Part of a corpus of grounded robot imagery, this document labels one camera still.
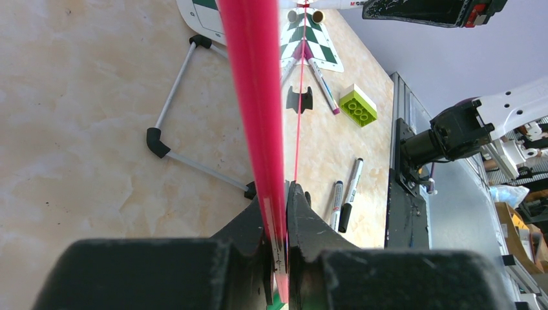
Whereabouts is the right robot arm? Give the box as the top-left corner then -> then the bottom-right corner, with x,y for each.
362,1 -> 547,181

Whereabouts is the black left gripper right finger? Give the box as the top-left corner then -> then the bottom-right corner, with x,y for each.
287,183 -> 514,309

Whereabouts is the black-capped marker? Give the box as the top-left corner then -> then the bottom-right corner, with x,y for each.
338,158 -> 364,233

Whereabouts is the pink-framed whiteboard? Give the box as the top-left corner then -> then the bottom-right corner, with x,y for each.
218,1 -> 311,309

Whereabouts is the red marker pen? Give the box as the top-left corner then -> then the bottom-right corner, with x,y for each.
297,0 -> 368,10

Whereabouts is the wooden chess piece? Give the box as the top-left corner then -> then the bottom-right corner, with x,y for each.
311,10 -> 325,25

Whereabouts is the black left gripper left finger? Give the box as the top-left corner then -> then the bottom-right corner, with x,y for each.
34,200 -> 273,309

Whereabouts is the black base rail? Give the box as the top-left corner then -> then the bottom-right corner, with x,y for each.
384,72 -> 430,249

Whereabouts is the green-capped marker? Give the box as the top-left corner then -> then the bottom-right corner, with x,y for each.
266,293 -> 286,310

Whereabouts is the grey whiteboard stand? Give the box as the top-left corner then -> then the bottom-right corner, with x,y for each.
145,34 -> 257,200

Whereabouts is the green white chessboard mat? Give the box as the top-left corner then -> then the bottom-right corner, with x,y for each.
176,0 -> 344,73

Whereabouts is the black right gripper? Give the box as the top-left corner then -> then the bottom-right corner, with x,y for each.
362,0 -> 507,28

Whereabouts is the lime green toy brick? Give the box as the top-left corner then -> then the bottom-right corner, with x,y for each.
339,83 -> 378,127

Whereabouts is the blue-capped marker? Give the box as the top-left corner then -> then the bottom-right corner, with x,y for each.
330,180 -> 344,232

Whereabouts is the purple-capped marker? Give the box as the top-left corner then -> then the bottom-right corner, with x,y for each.
304,41 -> 340,115

